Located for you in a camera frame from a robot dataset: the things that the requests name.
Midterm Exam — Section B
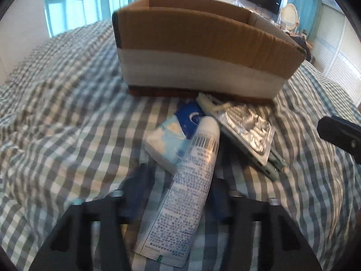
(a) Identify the white ointment tube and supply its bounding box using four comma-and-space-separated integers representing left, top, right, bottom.
135, 116, 220, 267

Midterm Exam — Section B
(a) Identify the white slatted wardrobe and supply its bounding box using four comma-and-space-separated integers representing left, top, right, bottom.
312, 4, 361, 106

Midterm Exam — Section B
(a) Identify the checkered bed cover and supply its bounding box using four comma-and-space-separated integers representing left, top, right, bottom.
1, 21, 360, 270

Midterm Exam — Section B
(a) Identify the oval white vanity mirror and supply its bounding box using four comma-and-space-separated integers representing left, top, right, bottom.
281, 3, 299, 31

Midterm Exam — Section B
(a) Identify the blue white tissue pack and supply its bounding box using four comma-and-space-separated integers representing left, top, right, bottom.
144, 101, 204, 174

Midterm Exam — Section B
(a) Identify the teal side curtain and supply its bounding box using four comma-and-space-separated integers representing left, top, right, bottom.
288, 0, 322, 41

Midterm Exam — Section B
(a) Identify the brown cardboard box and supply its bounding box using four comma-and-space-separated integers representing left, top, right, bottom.
112, 0, 306, 103

